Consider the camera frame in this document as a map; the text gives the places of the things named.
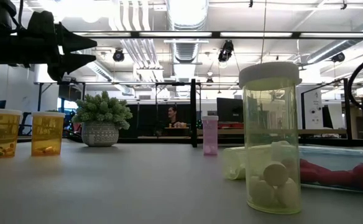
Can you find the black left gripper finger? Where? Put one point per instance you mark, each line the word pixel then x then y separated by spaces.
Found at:
pixel 68 39
pixel 69 65

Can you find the pink pill bottle white cap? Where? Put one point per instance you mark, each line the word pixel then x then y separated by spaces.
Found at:
pixel 210 137

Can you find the yellow-green pill bottle white cap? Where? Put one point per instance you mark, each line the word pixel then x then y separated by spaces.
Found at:
pixel 232 163
pixel 270 124

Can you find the red capsule pill bottle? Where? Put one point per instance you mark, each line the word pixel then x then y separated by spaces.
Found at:
pixel 340 177

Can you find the black ceiling spotlight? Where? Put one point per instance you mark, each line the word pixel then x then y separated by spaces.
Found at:
pixel 118 56
pixel 338 57
pixel 226 51

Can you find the green plant in grey pot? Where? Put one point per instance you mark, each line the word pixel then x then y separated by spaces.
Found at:
pixel 100 133

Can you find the black partition panels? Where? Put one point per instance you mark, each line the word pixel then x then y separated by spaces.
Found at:
pixel 147 119

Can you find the person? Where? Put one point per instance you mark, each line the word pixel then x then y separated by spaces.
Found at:
pixel 172 115

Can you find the black overhead beam with lights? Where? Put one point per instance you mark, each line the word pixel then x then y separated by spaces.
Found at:
pixel 215 34

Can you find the white cabinet with sockets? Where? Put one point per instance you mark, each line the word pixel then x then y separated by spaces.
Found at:
pixel 313 105

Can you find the slim black monitor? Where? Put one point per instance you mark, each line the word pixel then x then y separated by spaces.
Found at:
pixel 327 116

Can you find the black wall screen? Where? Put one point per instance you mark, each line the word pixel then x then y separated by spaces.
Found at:
pixel 70 92

